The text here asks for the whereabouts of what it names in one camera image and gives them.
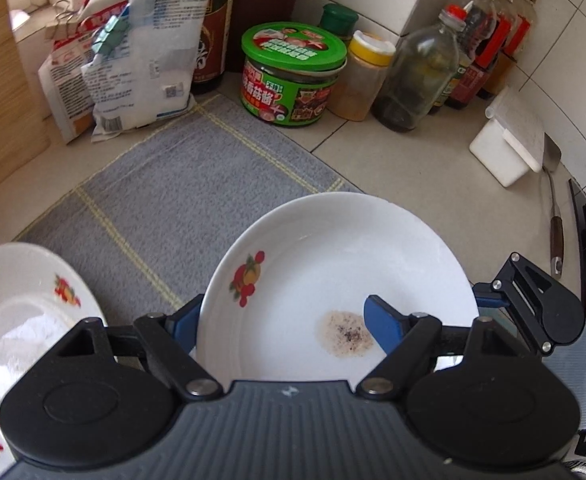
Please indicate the dark soy sauce bottle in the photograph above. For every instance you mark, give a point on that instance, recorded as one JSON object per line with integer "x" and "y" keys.
{"x": 215, "y": 50}

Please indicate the white bag with red print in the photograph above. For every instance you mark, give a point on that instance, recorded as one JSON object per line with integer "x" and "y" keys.
{"x": 65, "y": 90}

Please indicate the gold-cap amber sauce bottle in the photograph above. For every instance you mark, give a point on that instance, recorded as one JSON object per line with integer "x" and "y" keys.
{"x": 523, "y": 30}
{"x": 503, "y": 67}

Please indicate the red-label dark sauce bottle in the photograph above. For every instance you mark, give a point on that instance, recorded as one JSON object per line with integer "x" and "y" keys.
{"x": 475, "y": 80}

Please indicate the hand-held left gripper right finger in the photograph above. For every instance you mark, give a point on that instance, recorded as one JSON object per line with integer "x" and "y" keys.
{"x": 380, "y": 325}

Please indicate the brown binder clip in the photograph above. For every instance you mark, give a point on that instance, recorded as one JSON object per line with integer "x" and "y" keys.
{"x": 63, "y": 20}

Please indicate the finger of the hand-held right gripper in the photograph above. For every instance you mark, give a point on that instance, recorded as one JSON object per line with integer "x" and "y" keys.
{"x": 515, "y": 272}

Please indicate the bamboo cutting board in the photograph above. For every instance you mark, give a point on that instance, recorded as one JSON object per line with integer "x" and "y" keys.
{"x": 3, "y": 110}

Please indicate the green-lid sauce jar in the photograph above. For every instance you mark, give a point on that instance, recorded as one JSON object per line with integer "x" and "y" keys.
{"x": 288, "y": 85}

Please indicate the white fruit-print plate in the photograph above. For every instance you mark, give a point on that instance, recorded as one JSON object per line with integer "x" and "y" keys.
{"x": 23, "y": 320}
{"x": 313, "y": 260}

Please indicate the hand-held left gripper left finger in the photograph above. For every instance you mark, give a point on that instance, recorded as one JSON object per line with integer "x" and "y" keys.
{"x": 185, "y": 330}

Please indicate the white bag with blue print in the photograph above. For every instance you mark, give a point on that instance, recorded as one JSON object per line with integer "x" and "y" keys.
{"x": 143, "y": 60}

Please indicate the yellow-lid spice jar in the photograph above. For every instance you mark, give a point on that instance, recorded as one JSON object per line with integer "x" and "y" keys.
{"x": 360, "y": 85}

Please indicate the teal plastic bag clip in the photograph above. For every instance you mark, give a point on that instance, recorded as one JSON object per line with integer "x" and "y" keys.
{"x": 110, "y": 35}

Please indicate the dark brown tall container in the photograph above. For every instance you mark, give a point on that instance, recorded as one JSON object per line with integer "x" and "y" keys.
{"x": 265, "y": 10}

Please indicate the small green-cap jar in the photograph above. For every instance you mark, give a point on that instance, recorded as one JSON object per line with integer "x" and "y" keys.
{"x": 338, "y": 17}

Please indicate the red-cap glass bottle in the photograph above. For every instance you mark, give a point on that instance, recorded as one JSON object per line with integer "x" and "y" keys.
{"x": 418, "y": 80}

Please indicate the grey checked cloth mat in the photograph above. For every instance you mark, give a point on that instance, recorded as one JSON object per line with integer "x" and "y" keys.
{"x": 173, "y": 185}

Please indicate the white seasoning box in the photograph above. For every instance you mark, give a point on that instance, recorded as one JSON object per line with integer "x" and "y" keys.
{"x": 503, "y": 155}

